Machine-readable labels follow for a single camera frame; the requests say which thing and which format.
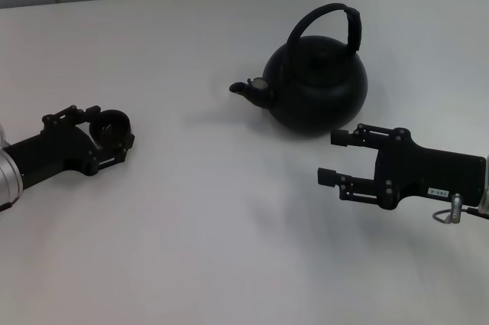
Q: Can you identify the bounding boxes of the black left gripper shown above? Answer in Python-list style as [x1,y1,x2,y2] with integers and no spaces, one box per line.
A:
[6,105,136,190]

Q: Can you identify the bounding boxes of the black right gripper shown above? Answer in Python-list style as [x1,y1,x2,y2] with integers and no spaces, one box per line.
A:
[317,123,487,212]

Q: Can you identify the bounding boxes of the small dark teacup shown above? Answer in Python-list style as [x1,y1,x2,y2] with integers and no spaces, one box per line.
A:
[89,109,135,150]

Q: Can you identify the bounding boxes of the black round teapot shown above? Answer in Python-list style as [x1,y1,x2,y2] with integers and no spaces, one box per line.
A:
[228,2,369,138]

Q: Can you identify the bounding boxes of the silver connector with cable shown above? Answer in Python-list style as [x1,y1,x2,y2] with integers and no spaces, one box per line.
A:
[432,193,489,225]

